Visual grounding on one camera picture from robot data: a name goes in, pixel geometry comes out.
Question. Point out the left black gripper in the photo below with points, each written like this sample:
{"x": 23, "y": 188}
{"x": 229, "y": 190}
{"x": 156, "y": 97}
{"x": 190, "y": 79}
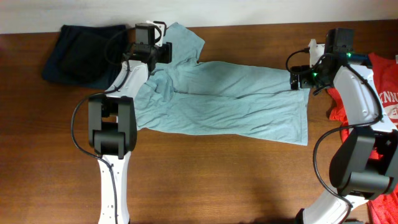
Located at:
{"x": 166, "y": 52}

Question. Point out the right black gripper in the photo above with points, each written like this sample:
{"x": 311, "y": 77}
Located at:
{"x": 305, "y": 83}

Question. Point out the light grey-green t-shirt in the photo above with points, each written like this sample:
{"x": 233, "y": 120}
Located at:
{"x": 187, "y": 96}

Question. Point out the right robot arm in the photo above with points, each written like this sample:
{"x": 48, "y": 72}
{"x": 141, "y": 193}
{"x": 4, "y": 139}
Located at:
{"x": 365, "y": 165}

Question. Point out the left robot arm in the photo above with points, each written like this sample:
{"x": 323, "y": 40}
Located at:
{"x": 112, "y": 119}

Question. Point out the folded navy blue garment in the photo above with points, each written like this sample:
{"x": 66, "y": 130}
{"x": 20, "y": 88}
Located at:
{"x": 86, "y": 56}

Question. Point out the red printed t-shirt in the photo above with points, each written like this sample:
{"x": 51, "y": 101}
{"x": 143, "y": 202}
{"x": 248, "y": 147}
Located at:
{"x": 383, "y": 210}

